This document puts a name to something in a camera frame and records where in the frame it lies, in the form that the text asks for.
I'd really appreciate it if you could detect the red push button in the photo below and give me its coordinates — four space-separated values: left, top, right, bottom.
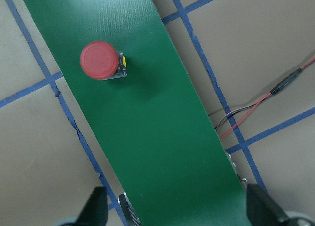
80 41 127 80

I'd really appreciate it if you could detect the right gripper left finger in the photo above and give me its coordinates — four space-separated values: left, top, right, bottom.
76 187 108 226

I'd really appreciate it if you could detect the red black conveyor cable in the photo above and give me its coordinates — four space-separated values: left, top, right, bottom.
213 57 315 140

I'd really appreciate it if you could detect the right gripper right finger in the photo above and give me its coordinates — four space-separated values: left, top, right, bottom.
246 184 289 226

